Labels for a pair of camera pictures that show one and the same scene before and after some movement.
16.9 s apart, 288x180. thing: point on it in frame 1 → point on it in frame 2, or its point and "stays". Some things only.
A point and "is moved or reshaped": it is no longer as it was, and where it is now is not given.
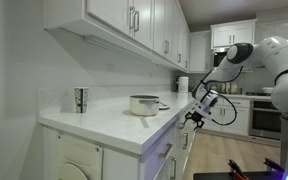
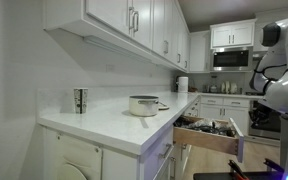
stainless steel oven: [265, 120] stays
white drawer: [185, 132] is moved or reshaped
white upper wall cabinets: [156, 31] stays
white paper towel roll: [183, 84] stays
